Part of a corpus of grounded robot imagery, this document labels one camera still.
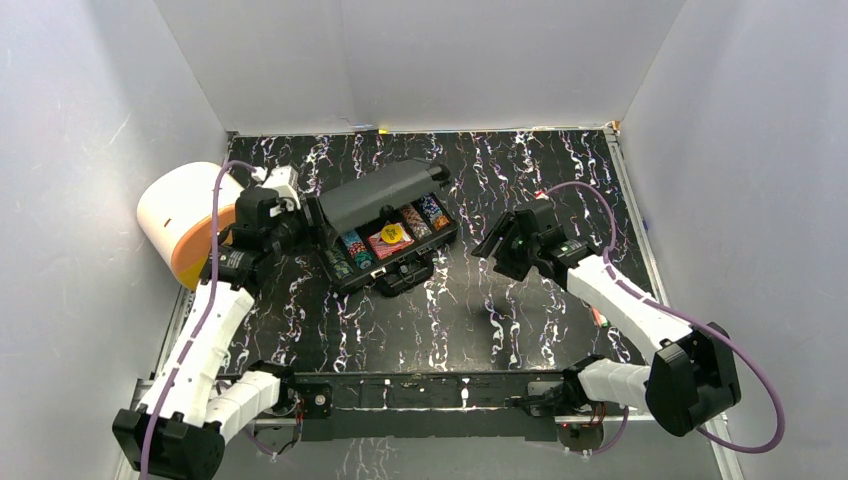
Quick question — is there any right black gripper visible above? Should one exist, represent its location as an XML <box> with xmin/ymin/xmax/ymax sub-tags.
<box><xmin>471</xmin><ymin>211</ymin><xmax>539</xmax><ymax>282</ymax></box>

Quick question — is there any black poker set case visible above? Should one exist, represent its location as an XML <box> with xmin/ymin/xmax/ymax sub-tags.
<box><xmin>317</xmin><ymin>159</ymin><xmax>458</xmax><ymax>297</ymax></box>

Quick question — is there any red card deck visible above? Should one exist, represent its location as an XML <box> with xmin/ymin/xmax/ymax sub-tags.
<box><xmin>368</xmin><ymin>223</ymin><xmax>414</xmax><ymax>260</ymax></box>

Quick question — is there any yellow round button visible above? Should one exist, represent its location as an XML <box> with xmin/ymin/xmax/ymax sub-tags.
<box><xmin>380</xmin><ymin>223</ymin><xmax>407</xmax><ymax>245</ymax></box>

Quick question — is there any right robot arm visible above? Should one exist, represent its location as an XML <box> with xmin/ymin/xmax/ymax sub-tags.
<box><xmin>472</xmin><ymin>200</ymin><xmax>741</xmax><ymax>437</ymax></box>

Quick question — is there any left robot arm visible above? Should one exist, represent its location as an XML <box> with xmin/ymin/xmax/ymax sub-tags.
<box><xmin>112</xmin><ymin>162</ymin><xmax>307</xmax><ymax>479</ymax></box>

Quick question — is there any green blue chip stack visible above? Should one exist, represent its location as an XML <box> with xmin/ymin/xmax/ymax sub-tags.
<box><xmin>325</xmin><ymin>245</ymin><xmax>354</xmax><ymax>280</ymax></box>

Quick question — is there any red yellow chip stack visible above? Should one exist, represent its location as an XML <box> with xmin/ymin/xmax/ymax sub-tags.
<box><xmin>431</xmin><ymin>214</ymin><xmax>450</xmax><ymax>231</ymax></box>

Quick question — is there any blue white chip stack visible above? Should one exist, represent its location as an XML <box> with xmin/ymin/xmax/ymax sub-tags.
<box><xmin>420</xmin><ymin>194</ymin><xmax>445</xmax><ymax>224</ymax></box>

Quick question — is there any orange pen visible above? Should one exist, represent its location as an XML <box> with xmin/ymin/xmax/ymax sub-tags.
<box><xmin>590</xmin><ymin>307</ymin><xmax>610</xmax><ymax>329</ymax></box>

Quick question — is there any white and orange cylinder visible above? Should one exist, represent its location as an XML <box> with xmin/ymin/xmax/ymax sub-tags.
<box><xmin>137</xmin><ymin>162</ymin><xmax>220</xmax><ymax>291</ymax></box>

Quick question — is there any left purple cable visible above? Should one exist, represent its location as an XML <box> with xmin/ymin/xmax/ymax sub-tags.
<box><xmin>137</xmin><ymin>159</ymin><xmax>266</xmax><ymax>480</ymax></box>

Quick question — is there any purple cable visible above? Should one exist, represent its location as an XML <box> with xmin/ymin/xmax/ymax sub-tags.
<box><xmin>536</xmin><ymin>180</ymin><xmax>787</xmax><ymax>458</ymax></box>
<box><xmin>137</xmin><ymin>159</ymin><xmax>266</xmax><ymax>480</ymax></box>

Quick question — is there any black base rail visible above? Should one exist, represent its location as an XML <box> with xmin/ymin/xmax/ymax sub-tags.
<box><xmin>132</xmin><ymin>370</ymin><xmax>723</xmax><ymax>442</ymax></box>

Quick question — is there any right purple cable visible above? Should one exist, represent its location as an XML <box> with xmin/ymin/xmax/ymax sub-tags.
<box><xmin>536</xmin><ymin>180</ymin><xmax>787</xmax><ymax>458</ymax></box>

